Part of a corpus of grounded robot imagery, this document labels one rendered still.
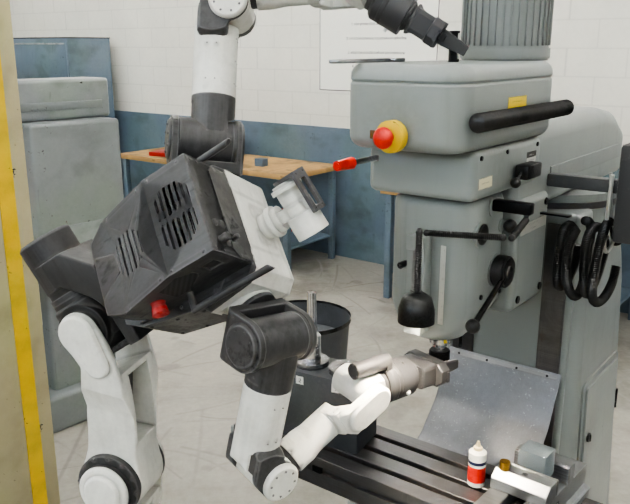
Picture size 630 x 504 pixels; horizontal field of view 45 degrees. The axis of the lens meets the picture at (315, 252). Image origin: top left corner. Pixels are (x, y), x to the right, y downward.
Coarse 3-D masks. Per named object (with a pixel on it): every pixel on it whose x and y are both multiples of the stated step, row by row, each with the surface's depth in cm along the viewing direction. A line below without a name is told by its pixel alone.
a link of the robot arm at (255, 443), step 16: (240, 400) 139; (256, 400) 136; (272, 400) 135; (288, 400) 138; (240, 416) 139; (256, 416) 136; (272, 416) 137; (240, 432) 139; (256, 432) 137; (272, 432) 138; (240, 448) 139; (256, 448) 138; (272, 448) 139; (240, 464) 140; (256, 464) 138; (272, 464) 140; (288, 464) 142; (256, 480) 139; (272, 480) 140; (288, 480) 142; (272, 496) 141
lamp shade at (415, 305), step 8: (408, 296) 145; (416, 296) 145; (424, 296) 145; (400, 304) 146; (408, 304) 144; (416, 304) 144; (424, 304) 144; (432, 304) 146; (400, 312) 146; (408, 312) 144; (416, 312) 144; (424, 312) 144; (432, 312) 145; (400, 320) 146; (408, 320) 145; (416, 320) 144; (424, 320) 144; (432, 320) 146
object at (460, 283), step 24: (408, 216) 157; (432, 216) 153; (456, 216) 151; (480, 216) 153; (432, 240) 155; (456, 240) 152; (480, 240) 153; (432, 264) 156; (456, 264) 153; (480, 264) 156; (432, 288) 157; (456, 288) 155; (480, 288) 158; (456, 312) 156; (432, 336) 160; (456, 336) 161
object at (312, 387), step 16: (304, 368) 189; (320, 368) 189; (336, 368) 187; (304, 384) 188; (320, 384) 186; (304, 400) 189; (320, 400) 187; (336, 400) 184; (288, 416) 193; (304, 416) 190; (288, 432) 194; (368, 432) 190; (336, 448) 188; (352, 448) 185
